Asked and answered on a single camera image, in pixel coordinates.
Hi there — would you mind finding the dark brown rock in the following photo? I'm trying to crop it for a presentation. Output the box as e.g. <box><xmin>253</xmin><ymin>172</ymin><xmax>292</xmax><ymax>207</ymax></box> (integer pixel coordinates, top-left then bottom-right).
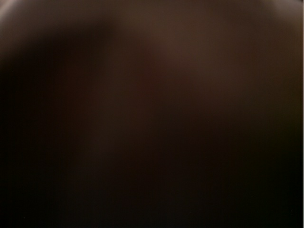
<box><xmin>0</xmin><ymin>0</ymin><xmax>304</xmax><ymax>228</ymax></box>

